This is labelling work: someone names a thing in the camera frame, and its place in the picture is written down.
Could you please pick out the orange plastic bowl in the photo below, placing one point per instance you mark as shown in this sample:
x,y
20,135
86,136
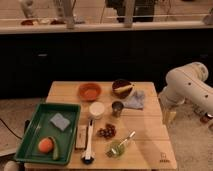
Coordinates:
x,y
89,91

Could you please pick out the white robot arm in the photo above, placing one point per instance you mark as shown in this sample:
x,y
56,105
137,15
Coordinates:
x,y
186,82

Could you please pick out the dark brown bowl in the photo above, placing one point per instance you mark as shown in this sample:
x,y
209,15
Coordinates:
x,y
120,83

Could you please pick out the bunch of dark grapes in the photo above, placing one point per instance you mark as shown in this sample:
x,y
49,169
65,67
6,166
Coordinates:
x,y
109,131

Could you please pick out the small metal cup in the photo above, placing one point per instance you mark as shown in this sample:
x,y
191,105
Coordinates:
x,y
117,107

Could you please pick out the wooden block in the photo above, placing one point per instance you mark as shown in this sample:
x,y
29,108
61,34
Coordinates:
x,y
81,137

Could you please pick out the yellow banana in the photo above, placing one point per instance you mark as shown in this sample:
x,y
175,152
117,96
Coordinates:
x,y
124,88

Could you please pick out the green plastic tray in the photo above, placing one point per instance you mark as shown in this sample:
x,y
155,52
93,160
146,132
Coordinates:
x,y
40,127

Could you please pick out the blue-grey towel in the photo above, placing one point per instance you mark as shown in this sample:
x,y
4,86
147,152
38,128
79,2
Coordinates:
x,y
135,101

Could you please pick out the white dish brush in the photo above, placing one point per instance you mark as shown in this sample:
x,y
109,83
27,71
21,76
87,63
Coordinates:
x,y
88,155

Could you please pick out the white paper cup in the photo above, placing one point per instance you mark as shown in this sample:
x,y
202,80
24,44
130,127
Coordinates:
x,y
96,110

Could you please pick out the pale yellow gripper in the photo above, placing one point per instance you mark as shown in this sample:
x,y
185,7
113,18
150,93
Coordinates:
x,y
168,116

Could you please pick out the grey-blue sponge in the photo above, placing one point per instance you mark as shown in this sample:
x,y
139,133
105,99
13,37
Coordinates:
x,y
59,121

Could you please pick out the green cucumber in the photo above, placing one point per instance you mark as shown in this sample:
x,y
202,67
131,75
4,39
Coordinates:
x,y
55,148

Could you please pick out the orange fruit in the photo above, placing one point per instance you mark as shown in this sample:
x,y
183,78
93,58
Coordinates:
x,y
45,145

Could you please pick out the green glass dish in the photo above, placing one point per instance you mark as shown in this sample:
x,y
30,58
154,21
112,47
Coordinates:
x,y
116,149

